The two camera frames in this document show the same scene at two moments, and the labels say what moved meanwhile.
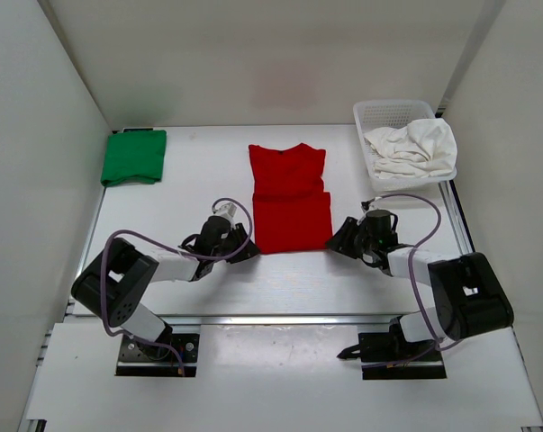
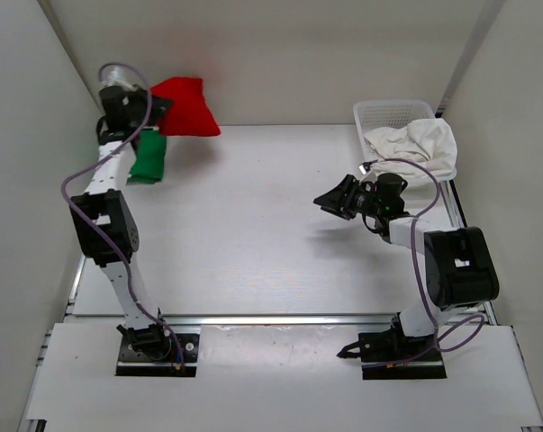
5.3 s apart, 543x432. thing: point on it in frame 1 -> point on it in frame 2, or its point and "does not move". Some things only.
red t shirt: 292,209 -> 190,114
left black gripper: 250,251 -> 159,107
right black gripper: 342,244 -> 341,201
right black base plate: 384,357 does not move
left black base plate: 174,355 does not move
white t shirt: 424,148 does not move
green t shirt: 134,157 does not move
